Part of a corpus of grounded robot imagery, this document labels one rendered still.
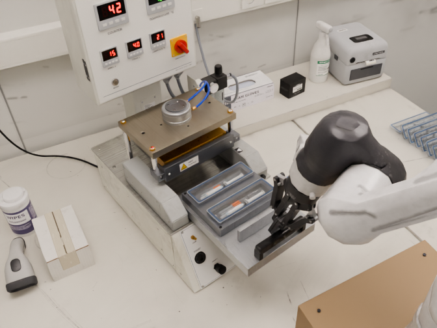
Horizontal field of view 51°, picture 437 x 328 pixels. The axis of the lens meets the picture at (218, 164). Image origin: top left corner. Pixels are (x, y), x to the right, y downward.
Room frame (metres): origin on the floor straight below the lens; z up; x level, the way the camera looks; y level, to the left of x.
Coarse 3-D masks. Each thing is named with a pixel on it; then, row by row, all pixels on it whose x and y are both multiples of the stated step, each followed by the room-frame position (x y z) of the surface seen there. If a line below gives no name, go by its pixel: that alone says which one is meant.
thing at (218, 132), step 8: (200, 136) 1.01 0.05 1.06; (208, 136) 1.00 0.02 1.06; (216, 136) 1.00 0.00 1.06; (136, 144) 1.03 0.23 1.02; (184, 144) 0.97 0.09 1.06; (192, 144) 0.97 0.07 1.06; (200, 144) 0.97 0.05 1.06; (144, 152) 0.99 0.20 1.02; (168, 152) 0.94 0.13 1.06; (176, 152) 0.94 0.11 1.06; (184, 152) 0.94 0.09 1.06; (160, 160) 0.92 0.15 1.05; (168, 160) 0.91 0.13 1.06; (160, 168) 0.92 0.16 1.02
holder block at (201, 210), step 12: (252, 180) 0.88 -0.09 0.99; (228, 192) 0.85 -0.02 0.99; (192, 204) 0.81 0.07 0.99; (204, 204) 0.81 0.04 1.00; (264, 204) 0.80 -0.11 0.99; (204, 216) 0.77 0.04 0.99; (240, 216) 0.76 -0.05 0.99; (252, 216) 0.78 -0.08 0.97; (216, 228) 0.73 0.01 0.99; (228, 228) 0.73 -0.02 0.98
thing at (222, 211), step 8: (256, 184) 0.86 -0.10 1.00; (264, 184) 0.86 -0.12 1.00; (240, 192) 0.83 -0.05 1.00; (248, 192) 0.83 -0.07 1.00; (256, 192) 0.83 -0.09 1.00; (264, 192) 0.83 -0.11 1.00; (224, 200) 0.81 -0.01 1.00; (232, 200) 0.81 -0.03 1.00; (240, 200) 0.80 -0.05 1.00; (248, 200) 0.80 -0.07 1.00; (216, 208) 0.78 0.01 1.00; (224, 208) 0.78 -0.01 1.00; (232, 208) 0.78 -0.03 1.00; (240, 208) 0.78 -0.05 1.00; (216, 216) 0.76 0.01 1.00; (224, 216) 0.75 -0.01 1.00
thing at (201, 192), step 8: (232, 168) 0.93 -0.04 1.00; (240, 168) 0.93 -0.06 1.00; (248, 168) 0.92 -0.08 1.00; (216, 176) 0.90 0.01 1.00; (224, 176) 0.90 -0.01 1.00; (232, 176) 0.89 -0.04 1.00; (240, 176) 0.89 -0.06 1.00; (200, 184) 0.87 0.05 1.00; (208, 184) 0.87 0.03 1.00; (216, 184) 0.87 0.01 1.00; (224, 184) 0.87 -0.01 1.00; (192, 192) 0.84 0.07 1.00; (200, 192) 0.84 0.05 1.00; (208, 192) 0.84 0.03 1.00; (216, 192) 0.84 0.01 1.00; (200, 200) 0.81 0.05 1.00
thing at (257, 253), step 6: (300, 216) 0.74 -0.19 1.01; (288, 228) 0.70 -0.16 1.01; (300, 228) 0.73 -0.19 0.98; (276, 234) 0.68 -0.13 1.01; (282, 234) 0.68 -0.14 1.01; (288, 234) 0.69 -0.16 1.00; (264, 240) 0.67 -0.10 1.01; (270, 240) 0.67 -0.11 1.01; (276, 240) 0.67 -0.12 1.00; (282, 240) 0.68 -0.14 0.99; (258, 246) 0.65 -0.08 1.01; (264, 246) 0.65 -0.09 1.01; (270, 246) 0.66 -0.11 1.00; (258, 252) 0.65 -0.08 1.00; (264, 252) 0.65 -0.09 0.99; (258, 258) 0.64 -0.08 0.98
